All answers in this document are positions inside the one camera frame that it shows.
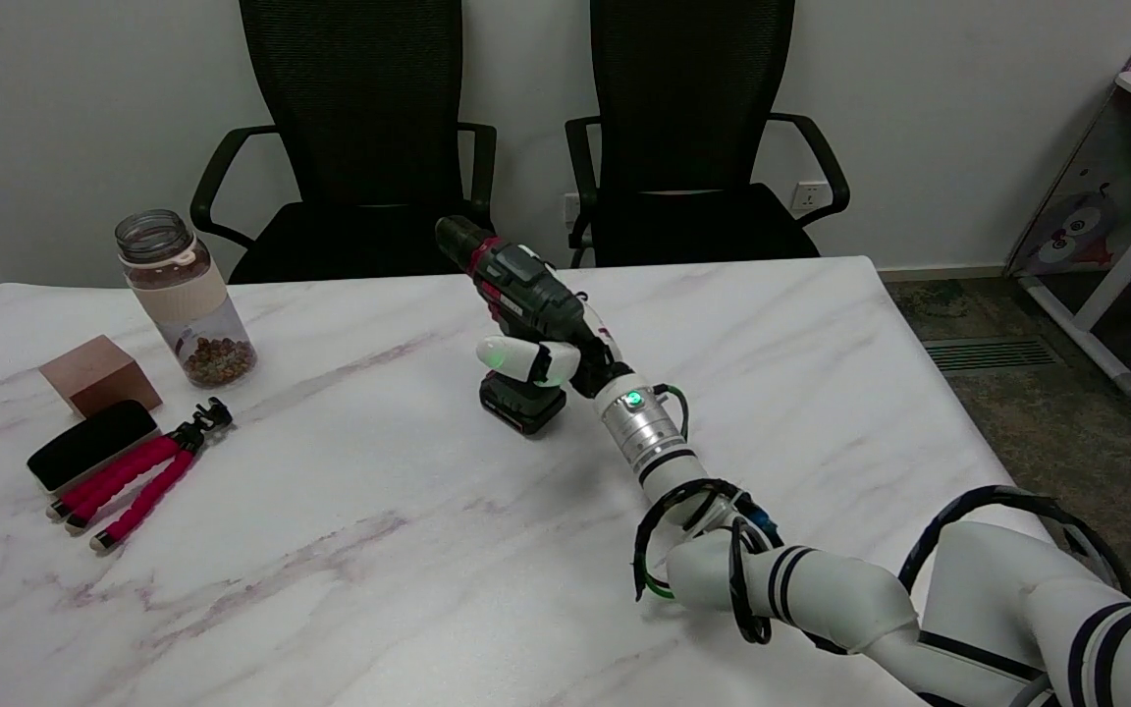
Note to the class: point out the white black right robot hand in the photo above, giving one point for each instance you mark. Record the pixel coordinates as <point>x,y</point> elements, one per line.
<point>526,359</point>

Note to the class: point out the dark green power screwdriver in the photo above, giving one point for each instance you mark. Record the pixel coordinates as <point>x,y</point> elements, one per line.
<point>516,285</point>

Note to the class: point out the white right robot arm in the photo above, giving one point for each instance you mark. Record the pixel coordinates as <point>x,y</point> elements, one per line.
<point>821,589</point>

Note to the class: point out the black mesh office chair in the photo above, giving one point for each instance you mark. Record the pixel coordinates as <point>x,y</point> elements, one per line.
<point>693,147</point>
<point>359,147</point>

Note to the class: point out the clear bottle with nuts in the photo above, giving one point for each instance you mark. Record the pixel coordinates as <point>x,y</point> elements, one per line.
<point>188,304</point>

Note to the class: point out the red flexible mini tripod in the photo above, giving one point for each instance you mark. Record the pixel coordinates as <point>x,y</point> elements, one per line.
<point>138,478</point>

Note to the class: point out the copper coloured cube block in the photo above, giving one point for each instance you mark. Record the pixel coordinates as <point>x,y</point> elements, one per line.
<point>99,376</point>

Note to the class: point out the black oblong case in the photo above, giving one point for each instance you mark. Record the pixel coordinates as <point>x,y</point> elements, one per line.
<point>92,445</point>

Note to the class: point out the floor vent grille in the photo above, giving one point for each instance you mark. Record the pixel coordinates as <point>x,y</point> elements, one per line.
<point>988,353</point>

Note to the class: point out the white desk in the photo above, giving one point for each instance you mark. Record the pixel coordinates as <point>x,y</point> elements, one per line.
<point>1130,265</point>

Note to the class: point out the white wall socket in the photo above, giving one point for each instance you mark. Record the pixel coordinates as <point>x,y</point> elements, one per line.
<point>809,196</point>
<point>570,209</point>

